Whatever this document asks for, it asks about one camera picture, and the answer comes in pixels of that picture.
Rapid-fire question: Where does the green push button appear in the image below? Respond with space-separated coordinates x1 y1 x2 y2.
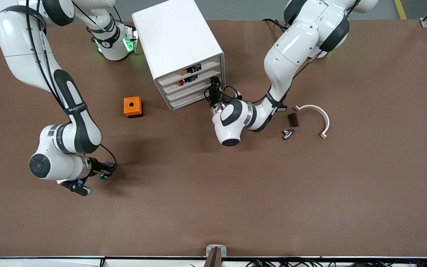
100 163 117 183

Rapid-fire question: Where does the orange push button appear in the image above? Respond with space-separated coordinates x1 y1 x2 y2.
181 64 202 76

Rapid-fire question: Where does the white curved plastic clip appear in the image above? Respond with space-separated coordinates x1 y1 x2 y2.
294 105 330 140

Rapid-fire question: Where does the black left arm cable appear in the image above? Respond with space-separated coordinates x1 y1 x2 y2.
204 4 362 106

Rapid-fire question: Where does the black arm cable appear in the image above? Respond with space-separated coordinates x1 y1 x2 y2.
204 4 362 106
24 0 118 175

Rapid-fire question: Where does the orange button enclosure box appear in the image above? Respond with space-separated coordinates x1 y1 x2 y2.
123 96 143 118

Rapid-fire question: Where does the black base cable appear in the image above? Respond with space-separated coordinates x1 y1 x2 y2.
262 18 288 30

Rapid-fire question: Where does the white table frame rail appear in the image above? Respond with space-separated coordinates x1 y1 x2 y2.
0 256 427 267

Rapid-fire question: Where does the grey metal bracket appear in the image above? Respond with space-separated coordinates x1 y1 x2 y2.
206 244 227 257

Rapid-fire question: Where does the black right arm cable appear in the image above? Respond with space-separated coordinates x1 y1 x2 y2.
24 0 118 175

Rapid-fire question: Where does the brown mount pole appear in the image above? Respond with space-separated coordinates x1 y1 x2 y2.
203 247 223 267

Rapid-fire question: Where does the black cable bundle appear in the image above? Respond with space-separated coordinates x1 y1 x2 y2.
245 258 427 267

